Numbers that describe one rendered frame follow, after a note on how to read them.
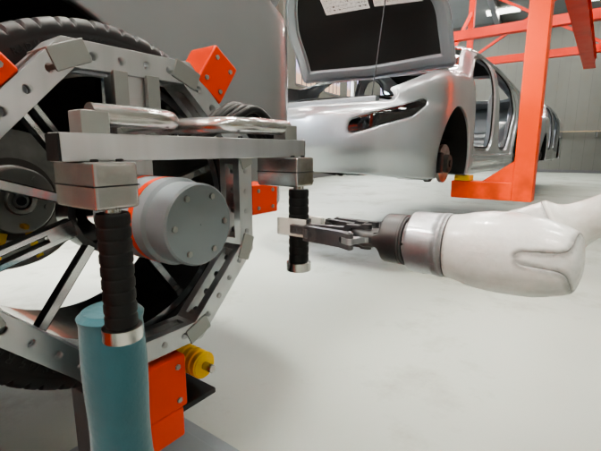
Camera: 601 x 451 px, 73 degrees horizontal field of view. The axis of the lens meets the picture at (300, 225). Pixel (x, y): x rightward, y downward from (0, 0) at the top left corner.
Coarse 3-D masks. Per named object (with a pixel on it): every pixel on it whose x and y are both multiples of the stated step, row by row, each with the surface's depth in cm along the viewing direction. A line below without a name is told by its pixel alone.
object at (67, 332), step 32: (96, 96) 73; (160, 96) 80; (32, 128) 65; (160, 160) 102; (192, 160) 94; (32, 192) 66; (64, 224) 70; (0, 256) 63; (32, 256) 67; (64, 288) 71; (160, 288) 93; (32, 320) 76; (64, 320) 82
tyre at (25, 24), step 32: (0, 32) 58; (32, 32) 61; (64, 32) 65; (96, 32) 69; (128, 32) 74; (192, 288) 92; (160, 320) 86; (0, 352) 62; (0, 384) 64; (32, 384) 67; (64, 384) 71
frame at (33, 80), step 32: (32, 64) 55; (64, 64) 57; (96, 64) 61; (128, 64) 65; (160, 64) 70; (0, 96) 52; (32, 96) 55; (192, 96) 76; (0, 128) 52; (224, 160) 90; (224, 192) 91; (224, 256) 94; (224, 288) 88; (0, 320) 54; (192, 320) 83; (32, 352) 58; (64, 352) 62; (160, 352) 76
